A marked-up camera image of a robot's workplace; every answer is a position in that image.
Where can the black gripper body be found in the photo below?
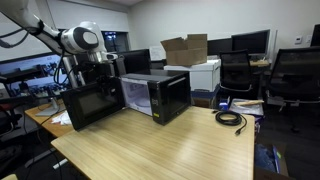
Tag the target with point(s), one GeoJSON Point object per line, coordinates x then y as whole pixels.
{"type": "Point", "coordinates": [103, 72]}

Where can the black microwave door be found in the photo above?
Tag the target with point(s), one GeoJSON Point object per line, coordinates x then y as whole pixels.
{"type": "Point", "coordinates": [76, 116]}

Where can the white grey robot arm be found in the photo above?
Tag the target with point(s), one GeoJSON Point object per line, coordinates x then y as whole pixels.
{"type": "Point", "coordinates": [80, 38]}

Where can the black monitor behind microwave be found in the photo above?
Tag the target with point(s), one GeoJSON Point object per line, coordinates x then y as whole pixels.
{"type": "Point", "coordinates": [135, 61]}

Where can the black microwave oven body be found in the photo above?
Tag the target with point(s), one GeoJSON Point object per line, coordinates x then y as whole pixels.
{"type": "Point", "coordinates": [175, 96]}

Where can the open brown cardboard box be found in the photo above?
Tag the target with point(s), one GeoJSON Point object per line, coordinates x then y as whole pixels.
{"type": "Point", "coordinates": [186, 53]}

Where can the dark window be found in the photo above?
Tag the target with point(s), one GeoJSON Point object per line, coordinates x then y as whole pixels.
{"type": "Point", "coordinates": [115, 41]}

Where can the white printed papers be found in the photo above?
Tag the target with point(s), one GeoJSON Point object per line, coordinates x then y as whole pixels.
{"type": "Point", "coordinates": [63, 119]}

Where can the white paper sign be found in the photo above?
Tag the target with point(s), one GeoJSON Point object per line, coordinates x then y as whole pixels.
{"type": "Point", "coordinates": [157, 53]}

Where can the silver monitor stand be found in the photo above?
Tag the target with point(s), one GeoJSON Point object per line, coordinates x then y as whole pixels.
{"type": "Point", "coordinates": [50, 110]}

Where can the wide monitor showing video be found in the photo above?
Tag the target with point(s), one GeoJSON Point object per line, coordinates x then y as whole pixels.
{"type": "Point", "coordinates": [40, 71]}

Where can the white power strip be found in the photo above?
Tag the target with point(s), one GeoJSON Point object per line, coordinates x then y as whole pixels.
{"type": "Point", "coordinates": [60, 164]}

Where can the small brown cardboard box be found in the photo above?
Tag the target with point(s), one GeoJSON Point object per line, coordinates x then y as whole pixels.
{"type": "Point", "coordinates": [201, 102]}

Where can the blue white storage box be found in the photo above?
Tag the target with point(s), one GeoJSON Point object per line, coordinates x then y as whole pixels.
{"type": "Point", "coordinates": [205, 93]}

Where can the small blue box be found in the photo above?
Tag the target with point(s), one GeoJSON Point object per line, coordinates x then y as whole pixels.
{"type": "Point", "coordinates": [224, 103]}

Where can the narrow black monitor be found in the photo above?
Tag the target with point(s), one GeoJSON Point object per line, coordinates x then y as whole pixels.
{"type": "Point", "coordinates": [219, 46]}

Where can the small black mesh chair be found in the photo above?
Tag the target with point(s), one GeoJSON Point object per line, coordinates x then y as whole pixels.
{"type": "Point", "coordinates": [235, 71]}

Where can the clear plastic bag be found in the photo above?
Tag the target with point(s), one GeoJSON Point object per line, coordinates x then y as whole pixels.
{"type": "Point", "coordinates": [246, 110]}

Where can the wooden stick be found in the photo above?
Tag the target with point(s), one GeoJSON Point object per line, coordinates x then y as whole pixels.
{"type": "Point", "coordinates": [250, 102]}

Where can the wide black monitor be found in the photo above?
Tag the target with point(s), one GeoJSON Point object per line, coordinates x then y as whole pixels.
{"type": "Point", "coordinates": [251, 41]}

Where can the blue bag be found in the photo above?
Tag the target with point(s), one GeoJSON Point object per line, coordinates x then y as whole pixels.
{"type": "Point", "coordinates": [265, 159]}

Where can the large black mesh chair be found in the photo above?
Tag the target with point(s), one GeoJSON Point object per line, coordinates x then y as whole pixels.
{"type": "Point", "coordinates": [295, 75]}

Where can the brown floor cardboard box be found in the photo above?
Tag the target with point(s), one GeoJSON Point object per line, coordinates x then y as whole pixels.
{"type": "Point", "coordinates": [282, 163]}

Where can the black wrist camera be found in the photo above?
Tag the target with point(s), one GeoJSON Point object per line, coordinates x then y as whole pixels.
{"type": "Point", "coordinates": [87, 71]}

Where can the white wall thermostat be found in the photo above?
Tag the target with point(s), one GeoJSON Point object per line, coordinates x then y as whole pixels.
{"type": "Point", "coordinates": [298, 40]}

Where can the white wall switch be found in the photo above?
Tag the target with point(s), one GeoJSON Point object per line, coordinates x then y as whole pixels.
{"type": "Point", "coordinates": [308, 39]}

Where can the black monitor at wall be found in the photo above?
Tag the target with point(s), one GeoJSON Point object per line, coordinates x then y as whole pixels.
{"type": "Point", "coordinates": [315, 35]}

